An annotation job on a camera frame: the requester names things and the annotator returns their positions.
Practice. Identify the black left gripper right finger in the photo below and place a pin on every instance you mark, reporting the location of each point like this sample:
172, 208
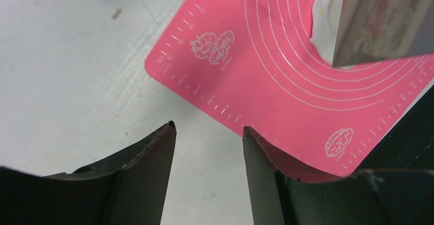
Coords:
284, 190

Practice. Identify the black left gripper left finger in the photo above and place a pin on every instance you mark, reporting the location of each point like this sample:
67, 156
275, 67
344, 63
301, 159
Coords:
127, 187

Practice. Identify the pink silicone baking mat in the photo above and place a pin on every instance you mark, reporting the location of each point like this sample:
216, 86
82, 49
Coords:
250, 63

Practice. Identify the white dough lump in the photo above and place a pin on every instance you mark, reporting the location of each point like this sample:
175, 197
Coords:
325, 22

